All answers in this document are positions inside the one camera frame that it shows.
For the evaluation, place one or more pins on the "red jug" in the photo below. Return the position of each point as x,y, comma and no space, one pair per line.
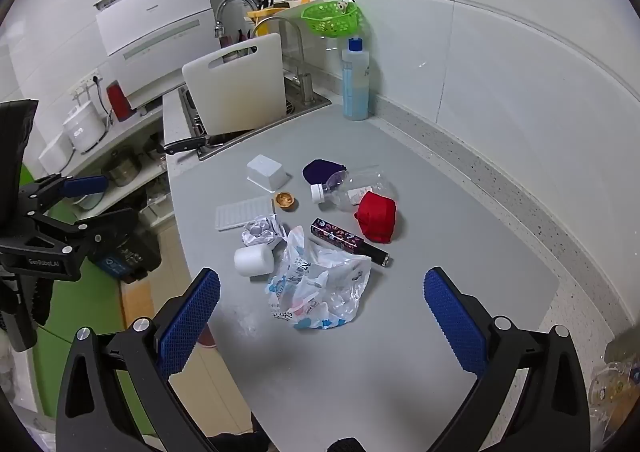
120,101

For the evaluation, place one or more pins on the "steel sink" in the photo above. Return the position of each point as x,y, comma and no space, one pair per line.
310,104

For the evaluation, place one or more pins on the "dark patterned long box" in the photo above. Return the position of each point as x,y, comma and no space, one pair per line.
340,234

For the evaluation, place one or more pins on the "blue water filter bottle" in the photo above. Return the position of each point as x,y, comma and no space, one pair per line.
356,91

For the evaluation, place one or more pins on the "person's left hand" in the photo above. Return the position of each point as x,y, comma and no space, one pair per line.
25,312

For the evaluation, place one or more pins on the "white sink shelf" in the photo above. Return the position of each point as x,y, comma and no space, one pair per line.
295,1

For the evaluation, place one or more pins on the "pink round waste bin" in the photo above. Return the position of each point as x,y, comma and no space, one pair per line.
206,344

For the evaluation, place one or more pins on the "white cutting board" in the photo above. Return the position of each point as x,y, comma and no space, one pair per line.
235,91

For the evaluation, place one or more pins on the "red cloth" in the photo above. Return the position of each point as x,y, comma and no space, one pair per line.
377,217

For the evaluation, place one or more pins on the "small steel pot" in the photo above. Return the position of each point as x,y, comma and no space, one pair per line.
152,146

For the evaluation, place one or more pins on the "large steel pot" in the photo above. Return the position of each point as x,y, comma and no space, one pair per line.
122,171

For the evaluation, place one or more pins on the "white paper roll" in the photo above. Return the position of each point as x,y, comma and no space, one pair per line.
252,262

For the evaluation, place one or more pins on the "walnut shell half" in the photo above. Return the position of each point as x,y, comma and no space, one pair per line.
284,200

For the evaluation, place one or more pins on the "white wall socket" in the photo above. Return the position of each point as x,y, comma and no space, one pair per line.
95,79

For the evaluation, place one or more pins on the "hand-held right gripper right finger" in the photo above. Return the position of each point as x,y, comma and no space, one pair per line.
455,322

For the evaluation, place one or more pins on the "pale green bowl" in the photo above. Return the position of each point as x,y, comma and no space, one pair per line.
90,203

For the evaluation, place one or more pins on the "clear plastic bottle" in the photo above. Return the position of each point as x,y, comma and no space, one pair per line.
350,187

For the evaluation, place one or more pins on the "white open shelf unit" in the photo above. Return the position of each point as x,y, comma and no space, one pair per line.
140,134

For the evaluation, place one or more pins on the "green plastic basket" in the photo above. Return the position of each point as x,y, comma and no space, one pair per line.
330,24

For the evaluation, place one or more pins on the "white storage bins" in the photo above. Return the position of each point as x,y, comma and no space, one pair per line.
157,212

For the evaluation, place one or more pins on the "slim steel faucet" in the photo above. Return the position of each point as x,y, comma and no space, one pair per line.
302,81

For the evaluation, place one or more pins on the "ribbed clear plastic tray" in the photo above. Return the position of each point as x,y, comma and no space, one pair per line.
245,213

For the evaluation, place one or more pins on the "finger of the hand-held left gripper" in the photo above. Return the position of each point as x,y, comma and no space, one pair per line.
85,186
100,227

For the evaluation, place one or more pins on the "clear plastic package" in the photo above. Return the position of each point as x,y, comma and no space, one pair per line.
612,382

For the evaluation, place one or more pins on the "white countertop dishwasher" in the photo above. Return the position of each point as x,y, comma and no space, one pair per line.
150,31

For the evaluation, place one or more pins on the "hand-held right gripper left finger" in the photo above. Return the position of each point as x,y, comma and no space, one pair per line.
190,317

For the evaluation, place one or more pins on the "white small appliance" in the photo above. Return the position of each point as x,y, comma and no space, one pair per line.
55,154

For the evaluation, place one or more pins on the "green cabinet door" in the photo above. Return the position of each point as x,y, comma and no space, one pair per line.
55,362

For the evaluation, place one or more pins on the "white plastic tub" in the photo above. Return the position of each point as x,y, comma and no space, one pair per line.
267,171

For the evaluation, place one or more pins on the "black bag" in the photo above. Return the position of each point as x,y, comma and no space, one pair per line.
140,252

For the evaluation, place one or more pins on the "printed plastic bag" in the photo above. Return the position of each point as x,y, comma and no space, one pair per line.
320,282

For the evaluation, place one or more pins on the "yellow cloth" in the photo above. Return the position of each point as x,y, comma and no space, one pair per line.
262,10

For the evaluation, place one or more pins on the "white rice cooker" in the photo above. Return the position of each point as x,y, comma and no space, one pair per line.
85,129

